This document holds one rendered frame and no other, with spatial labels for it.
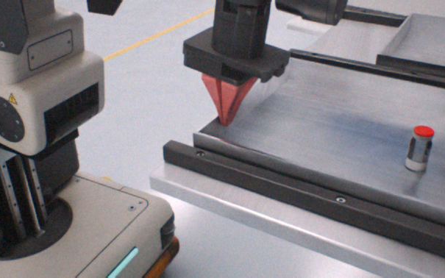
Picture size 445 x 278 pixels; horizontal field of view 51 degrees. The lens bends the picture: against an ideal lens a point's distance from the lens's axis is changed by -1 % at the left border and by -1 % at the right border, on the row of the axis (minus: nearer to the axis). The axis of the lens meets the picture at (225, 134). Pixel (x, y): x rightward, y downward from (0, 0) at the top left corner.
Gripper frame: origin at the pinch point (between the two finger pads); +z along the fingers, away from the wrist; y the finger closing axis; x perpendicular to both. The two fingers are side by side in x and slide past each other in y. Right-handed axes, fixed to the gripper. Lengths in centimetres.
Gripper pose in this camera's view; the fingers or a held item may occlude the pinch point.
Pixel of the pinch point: (227, 118)
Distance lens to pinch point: 55.4
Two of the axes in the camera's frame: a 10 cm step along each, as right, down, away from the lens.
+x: 5.0, -4.4, 7.4
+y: 8.6, 3.7, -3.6
